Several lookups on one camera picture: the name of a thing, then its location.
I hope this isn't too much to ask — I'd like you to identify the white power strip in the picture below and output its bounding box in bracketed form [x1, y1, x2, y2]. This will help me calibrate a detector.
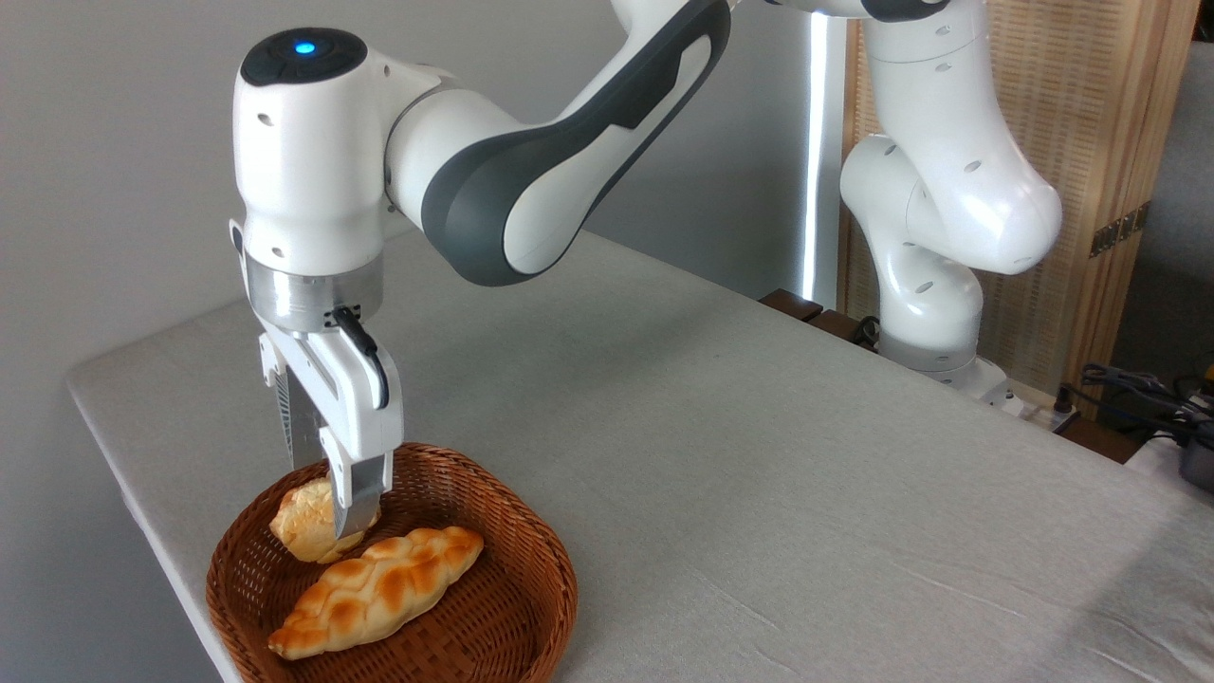
[1003, 383, 1082, 434]

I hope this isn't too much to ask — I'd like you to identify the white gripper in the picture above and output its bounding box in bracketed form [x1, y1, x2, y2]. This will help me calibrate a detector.
[257, 325, 406, 541]

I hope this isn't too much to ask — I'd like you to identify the round orange bread bun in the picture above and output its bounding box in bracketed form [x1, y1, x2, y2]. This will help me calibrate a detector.
[268, 476, 382, 565]

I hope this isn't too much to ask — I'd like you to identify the brown woven wicker basket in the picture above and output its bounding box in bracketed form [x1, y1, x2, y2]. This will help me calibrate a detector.
[206, 442, 579, 683]

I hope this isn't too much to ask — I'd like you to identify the grey tablecloth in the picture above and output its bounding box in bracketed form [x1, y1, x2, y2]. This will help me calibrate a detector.
[64, 228, 1214, 683]

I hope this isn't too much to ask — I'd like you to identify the black cable bundle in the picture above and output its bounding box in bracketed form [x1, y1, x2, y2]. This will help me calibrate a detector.
[1057, 362, 1214, 449]

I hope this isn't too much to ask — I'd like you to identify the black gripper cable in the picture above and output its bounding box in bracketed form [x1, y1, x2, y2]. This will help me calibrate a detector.
[331, 305, 392, 412]

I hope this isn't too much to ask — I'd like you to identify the metal screen hinge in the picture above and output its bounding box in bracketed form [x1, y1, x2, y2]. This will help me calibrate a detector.
[1088, 200, 1152, 260]

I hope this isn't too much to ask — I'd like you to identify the long braided bread loaf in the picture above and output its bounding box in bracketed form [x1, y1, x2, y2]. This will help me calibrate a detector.
[267, 526, 486, 661]

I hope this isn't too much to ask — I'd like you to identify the dark brown wooden block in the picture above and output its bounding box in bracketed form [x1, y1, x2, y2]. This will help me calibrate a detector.
[759, 288, 825, 323]
[806, 308, 880, 352]

